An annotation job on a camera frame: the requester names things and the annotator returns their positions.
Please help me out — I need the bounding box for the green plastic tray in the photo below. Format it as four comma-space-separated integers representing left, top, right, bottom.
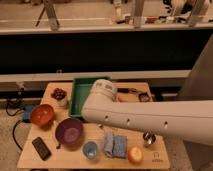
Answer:
69, 76, 109, 118

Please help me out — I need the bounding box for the blue folded cloth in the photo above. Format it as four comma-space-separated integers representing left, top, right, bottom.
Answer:
103, 132, 127, 159

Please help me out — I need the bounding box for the black handled kitchen tool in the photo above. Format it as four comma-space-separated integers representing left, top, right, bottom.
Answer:
118, 88, 138, 94

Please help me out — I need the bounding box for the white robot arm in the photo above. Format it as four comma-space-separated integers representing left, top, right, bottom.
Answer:
81, 79, 213, 145

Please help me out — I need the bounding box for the orange red bowl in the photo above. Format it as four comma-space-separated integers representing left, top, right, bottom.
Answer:
30, 104, 55, 127

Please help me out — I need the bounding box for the orange carrot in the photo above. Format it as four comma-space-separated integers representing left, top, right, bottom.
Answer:
117, 97, 138, 103

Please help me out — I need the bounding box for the shiny metal cup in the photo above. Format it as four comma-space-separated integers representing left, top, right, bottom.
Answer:
143, 132, 156, 146

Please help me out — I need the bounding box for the yellow orange fruit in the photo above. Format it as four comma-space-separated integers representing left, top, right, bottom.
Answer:
128, 146, 143, 164

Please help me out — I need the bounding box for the blue box on floor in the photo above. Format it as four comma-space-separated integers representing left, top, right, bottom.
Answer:
23, 105, 35, 123

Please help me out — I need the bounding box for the purple bowl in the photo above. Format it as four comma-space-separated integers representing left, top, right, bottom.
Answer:
55, 118, 84, 145

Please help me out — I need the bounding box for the small blue cup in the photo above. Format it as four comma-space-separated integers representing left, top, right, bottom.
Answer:
83, 141, 98, 160

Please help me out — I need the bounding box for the black floor cable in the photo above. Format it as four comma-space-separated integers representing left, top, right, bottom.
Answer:
12, 119, 24, 152

